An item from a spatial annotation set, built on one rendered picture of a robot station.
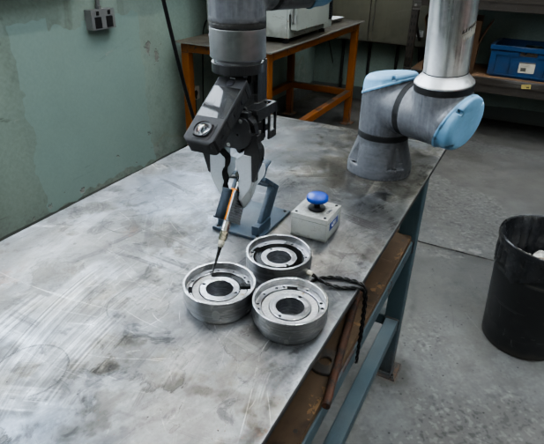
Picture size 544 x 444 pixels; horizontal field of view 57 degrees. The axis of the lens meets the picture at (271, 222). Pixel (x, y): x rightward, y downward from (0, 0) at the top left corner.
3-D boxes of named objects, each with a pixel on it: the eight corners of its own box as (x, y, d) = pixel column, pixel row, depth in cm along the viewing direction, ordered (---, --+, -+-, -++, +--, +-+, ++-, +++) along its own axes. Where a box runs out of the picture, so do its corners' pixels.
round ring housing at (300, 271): (233, 277, 80) (233, 255, 78) (267, 247, 88) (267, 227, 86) (290, 299, 75) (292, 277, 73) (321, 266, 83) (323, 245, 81)
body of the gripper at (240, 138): (278, 139, 75) (279, 57, 69) (249, 158, 69) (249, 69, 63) (234, 130, 78) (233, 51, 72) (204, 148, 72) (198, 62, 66)
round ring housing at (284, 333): (326, 351, 66) (329, 328, 64) (247, 344, 66) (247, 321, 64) (326, 301, 75) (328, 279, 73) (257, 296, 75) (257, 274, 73)
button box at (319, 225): (325, 243, 89) (327, 218, 87) (290, 233, 92) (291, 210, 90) (341, 224, 96) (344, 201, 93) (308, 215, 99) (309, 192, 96)
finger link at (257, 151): (267, 180, 72) (262, 121, 68) (262, 184, 71) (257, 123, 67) (239, 176, 74) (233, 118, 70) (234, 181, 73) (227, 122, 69)
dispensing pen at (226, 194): (197, 271, 73) (228, 163, 74) (210, 273, 77) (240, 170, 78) (209, 276, 73) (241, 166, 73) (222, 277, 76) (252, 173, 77)
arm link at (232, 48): (248, 33, 61) (192, 27, 64) (249, 71, 63) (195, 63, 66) (276, 25, 66) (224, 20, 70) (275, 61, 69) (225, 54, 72)
